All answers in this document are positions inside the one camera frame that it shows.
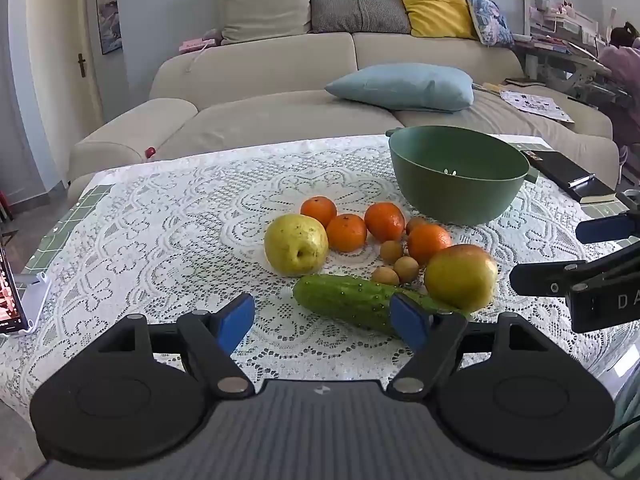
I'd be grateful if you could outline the wall poster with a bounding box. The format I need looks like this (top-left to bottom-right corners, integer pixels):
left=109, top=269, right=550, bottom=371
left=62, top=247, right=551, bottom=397
left=95, top=0, right=123, bottom=55

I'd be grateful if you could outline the white cable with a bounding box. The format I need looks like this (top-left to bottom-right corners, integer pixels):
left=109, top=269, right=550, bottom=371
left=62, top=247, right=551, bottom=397
left=186, top=42, right=210, bottom=74

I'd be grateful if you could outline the cluttered study desk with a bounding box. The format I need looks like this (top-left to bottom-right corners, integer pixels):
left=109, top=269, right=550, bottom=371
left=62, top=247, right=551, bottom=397
left=515, top=0, right=631, bottom=106

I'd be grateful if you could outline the printed paper sheet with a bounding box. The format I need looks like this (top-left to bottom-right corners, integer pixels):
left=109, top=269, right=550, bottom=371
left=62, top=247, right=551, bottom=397
left=500, top=89, right=575, bottom=123

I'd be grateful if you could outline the blue floral cushion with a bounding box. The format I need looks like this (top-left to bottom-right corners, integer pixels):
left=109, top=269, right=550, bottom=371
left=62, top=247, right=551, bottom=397
left=464, top=0, right=516, bottom=48

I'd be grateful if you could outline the white door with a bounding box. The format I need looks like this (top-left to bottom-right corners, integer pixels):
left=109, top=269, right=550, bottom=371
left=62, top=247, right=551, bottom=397
left=25, top=0, right=106, bottom=128

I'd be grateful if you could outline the orange tangerine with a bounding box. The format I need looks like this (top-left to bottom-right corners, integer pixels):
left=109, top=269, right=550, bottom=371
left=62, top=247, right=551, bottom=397
left=326, top=213, right=368, bottom=253
left=364, top=202, right=406, bottom=243
left=407, top=224, right=453, bottom=267
left=301, top=197, right=338, bottom=228

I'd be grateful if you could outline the white lace tablecloth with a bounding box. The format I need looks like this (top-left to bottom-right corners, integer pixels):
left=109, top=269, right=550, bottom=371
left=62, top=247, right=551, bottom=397
left=0, top=135, right=640, bottom=421

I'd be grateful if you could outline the pink pouch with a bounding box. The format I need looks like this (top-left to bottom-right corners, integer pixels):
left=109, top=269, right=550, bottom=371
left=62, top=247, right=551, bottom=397
left=179, top=36, right=221, bottom=53

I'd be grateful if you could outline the yellow cushion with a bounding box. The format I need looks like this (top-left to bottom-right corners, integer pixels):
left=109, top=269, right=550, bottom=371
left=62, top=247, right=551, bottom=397
left=397, top=0, right=478, bottom=40

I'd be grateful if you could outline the yellow pear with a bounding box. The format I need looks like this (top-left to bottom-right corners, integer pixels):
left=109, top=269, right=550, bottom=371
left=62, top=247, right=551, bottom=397
left=264, top=214, right=329, bottom=277

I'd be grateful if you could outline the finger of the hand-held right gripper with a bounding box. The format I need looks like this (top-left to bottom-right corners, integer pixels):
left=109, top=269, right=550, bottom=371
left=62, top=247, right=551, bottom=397
left=510, top=247, right=640, bottom=297
left=575, top=210, right=640, bottom=246

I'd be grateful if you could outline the green bowl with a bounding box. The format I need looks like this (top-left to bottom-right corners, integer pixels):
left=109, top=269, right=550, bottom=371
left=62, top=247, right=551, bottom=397
left=386, top=126, right=531, bottom=226

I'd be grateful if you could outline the light blue pillow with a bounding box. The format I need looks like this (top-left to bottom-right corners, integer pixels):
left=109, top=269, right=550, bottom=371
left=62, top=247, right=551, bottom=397
left=325, top=63, right=475, bottom=112

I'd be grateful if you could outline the black notebook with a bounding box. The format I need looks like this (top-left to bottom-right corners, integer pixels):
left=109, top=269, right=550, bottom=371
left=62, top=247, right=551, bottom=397
left=520, top=149, right=621, bottom=205

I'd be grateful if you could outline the red yellow apple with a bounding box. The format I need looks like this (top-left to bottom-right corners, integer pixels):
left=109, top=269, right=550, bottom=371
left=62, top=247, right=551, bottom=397
left=424, top=243, right=499, bottom=313

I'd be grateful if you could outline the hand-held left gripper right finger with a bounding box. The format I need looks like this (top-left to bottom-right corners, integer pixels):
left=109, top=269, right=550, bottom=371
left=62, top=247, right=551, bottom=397
left=387, top=292, right=553, bottom=401

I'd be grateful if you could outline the green cucumber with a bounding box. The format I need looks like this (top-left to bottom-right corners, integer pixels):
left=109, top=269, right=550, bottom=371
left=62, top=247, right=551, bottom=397
left=292, top=274, right=471, bottom=336

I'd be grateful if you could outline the white phone stand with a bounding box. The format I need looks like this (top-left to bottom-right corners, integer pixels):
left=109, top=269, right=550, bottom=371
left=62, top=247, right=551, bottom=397
left=15, top=272, right=53, bottom=333

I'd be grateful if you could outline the grey cushion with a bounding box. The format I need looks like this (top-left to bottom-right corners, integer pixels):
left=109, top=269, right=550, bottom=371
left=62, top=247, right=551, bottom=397
left=309, top=0, right=412, bottom=35

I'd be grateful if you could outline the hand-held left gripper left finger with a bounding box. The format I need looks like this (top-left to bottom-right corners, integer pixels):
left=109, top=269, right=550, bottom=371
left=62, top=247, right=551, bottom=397
left=95, top=294, right=257, bottom=401

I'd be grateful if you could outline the beige sofa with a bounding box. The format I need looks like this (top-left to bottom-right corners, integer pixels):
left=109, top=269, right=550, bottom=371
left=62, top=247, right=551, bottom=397
left=67, top=30, right=621, bottom=201

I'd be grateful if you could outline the smartphone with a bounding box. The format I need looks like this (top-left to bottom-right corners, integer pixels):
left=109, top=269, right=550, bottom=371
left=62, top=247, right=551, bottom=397
left=0, top=245, right=28, bottom=336

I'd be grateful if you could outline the beige cushion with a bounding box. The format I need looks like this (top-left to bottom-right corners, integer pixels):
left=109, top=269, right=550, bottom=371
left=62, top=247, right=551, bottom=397
left=216, top=0, right=312, bottom=45

